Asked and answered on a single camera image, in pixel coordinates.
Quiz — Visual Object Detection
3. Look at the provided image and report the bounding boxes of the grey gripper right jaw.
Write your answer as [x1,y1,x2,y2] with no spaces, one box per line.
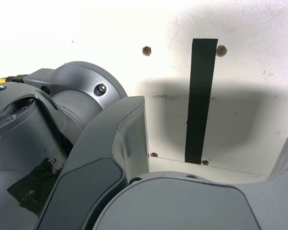
[92,130,288,230]

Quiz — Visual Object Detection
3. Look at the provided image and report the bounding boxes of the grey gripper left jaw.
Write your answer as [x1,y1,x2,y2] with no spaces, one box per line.
[36,95,150,230]

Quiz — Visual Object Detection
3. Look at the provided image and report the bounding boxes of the black tape strip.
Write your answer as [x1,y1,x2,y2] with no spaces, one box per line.
[184,38,218,165]

